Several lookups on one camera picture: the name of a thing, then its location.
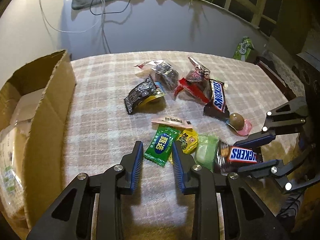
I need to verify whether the chocolate ball pink wrapper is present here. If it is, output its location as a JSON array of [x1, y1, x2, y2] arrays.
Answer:
[[226, 113, 252, 137]]

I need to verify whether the snickers bar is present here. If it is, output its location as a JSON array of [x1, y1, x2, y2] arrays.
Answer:
[[213, 140, 263, 174], [203, 79, 230, 120]]

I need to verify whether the red clear date packet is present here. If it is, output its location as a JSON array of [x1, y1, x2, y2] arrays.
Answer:
[[174, 57, 210, 104]]

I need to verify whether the green candy packet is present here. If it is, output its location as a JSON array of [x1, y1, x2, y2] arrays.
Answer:
[[144, 125, 180, 167]]

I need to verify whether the clear walnut snack packet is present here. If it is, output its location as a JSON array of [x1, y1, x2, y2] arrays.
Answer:
[[135, 59, 180, 91]]

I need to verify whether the black yellow snack packet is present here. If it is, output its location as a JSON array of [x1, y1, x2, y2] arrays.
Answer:
[[124, 75, 165, 114]]

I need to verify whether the green bag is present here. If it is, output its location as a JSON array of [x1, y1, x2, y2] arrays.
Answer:
[[233, 36, 254, 61]]

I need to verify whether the light green jelly packet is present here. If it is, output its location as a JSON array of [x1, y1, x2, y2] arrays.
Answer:
[[195, 134, 219, 172]]

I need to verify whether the plaid tablecloth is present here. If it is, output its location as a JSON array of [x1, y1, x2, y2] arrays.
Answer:
[[61, 51, 286, 239]]

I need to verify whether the yellow candy packet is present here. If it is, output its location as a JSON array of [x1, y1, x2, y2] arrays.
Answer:
[[177, 129, 199, 154]]

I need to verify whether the brown cardboard box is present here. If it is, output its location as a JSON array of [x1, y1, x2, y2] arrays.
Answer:
[[1, 50, 76, 235]]

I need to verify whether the white cable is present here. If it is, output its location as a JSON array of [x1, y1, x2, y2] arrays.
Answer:
[[37, 0, 112, 54]]

